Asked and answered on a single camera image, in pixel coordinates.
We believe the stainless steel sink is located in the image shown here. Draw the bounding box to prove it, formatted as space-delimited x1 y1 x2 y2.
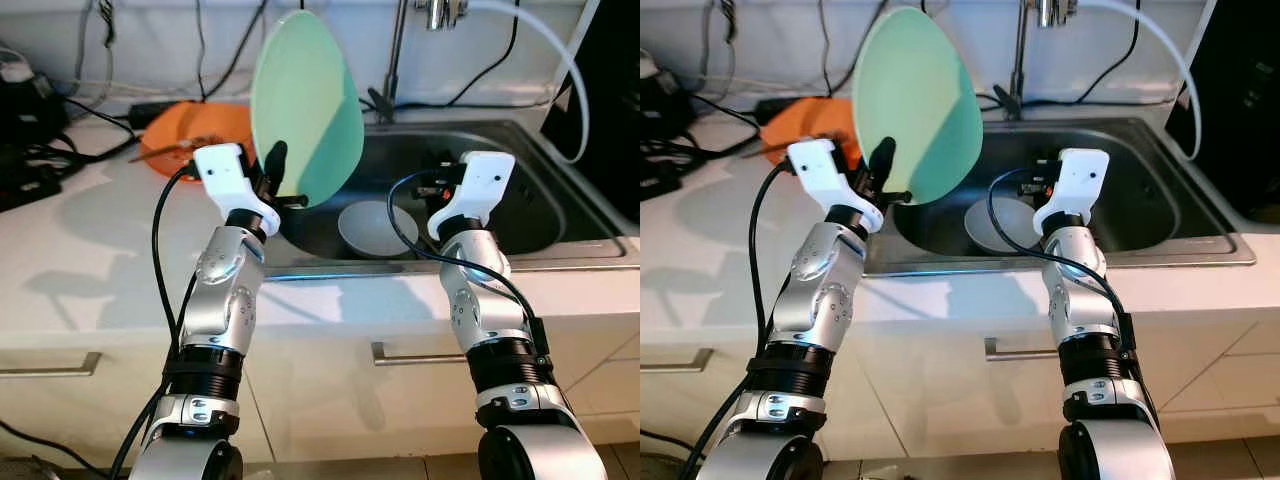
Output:
262 120 629 271
865 117 1256 276

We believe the black water dispenser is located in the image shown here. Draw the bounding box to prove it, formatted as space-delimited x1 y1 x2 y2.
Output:
540 0 641 226
1165 0 1280 226

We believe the light green plate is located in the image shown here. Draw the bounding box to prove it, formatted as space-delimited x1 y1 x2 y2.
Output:
852 5 986 206
250 8 366 209

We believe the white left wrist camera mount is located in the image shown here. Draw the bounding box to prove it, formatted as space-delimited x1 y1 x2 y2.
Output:
787 138 886 233
192 143 283 236

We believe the silver bar cabinet handle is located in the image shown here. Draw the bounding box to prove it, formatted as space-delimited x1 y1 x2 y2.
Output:
640 348 716 374
985 337 1066 363
370 340 483 367
0 352 103 379

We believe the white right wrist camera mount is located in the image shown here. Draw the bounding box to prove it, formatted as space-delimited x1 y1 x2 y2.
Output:
1033 148 1111 236
428 152 517 241

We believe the orange plastic bowl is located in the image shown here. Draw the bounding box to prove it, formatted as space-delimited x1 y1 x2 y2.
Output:
140 100 256 181
758 97 861 171

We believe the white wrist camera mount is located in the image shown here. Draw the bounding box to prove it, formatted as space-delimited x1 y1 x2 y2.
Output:
1033 148 1111 236
192 143 283 236
428 152 517 241
787 138 886 233

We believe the black boxy electrical device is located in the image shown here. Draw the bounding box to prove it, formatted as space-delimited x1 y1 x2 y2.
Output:
640 50 686 141
0 55 61 146

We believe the black power strip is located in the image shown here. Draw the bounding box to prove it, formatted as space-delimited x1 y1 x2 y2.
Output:
0 145 76 213
640 140 691 201

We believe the white kitchen cabinet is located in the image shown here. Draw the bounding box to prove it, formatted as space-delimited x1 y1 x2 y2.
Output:
640 320 1280 461
0 330 641 466

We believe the white bowl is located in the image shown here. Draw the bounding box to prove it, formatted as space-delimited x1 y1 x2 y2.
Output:
337 200 419 259
963 196 1041 253

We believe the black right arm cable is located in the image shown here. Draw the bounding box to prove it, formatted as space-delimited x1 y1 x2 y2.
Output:
987 168 1136 371
387 172 551 381

